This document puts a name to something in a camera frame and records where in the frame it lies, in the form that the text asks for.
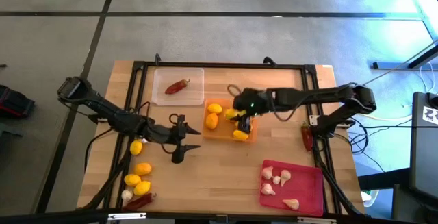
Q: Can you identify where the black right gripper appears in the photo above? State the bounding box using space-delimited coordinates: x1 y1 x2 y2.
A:
232 88 274 134

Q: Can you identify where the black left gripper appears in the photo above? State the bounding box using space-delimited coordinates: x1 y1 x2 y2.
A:
144 113 203 165

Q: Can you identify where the orange plastic bin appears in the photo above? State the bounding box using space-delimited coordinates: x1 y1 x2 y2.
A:
201 97 258 144

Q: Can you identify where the orange-yellow lemon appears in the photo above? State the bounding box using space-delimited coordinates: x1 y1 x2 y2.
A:
205 112 219 131
133 162 153 177

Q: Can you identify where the red pepper green stem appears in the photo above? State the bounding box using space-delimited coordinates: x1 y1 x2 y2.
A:
164 79 191 95

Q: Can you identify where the dark red chili pepper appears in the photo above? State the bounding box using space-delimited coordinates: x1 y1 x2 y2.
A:
122 192 157 212

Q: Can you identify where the pointed white garlic bulb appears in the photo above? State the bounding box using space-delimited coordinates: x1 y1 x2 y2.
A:
282 199 300 211

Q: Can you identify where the clear plastic bin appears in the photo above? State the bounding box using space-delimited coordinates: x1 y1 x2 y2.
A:
151 67 205 107

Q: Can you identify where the pink-red plastic bin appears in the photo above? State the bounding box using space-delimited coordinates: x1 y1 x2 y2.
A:
259 159 325 217

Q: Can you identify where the white green container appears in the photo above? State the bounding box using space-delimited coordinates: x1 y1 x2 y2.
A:
360 188 380 208

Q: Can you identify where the red and black bag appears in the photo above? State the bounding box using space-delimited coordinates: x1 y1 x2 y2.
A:
0 84 36 119

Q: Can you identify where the dark operator desk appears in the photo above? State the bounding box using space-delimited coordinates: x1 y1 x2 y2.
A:
409 91 438 201

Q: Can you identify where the black white fiducial marker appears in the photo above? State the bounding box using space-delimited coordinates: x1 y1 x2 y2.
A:
422 105 438 126

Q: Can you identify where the black aluminium table frame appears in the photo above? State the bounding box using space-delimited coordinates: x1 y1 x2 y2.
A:
80 59 367 218

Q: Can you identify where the silver metal bracket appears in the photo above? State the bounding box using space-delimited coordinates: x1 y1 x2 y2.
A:
296 216 338 224
107 212 147 221

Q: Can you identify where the grey floor cable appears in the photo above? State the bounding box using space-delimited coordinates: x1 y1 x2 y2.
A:
355 38 438 88

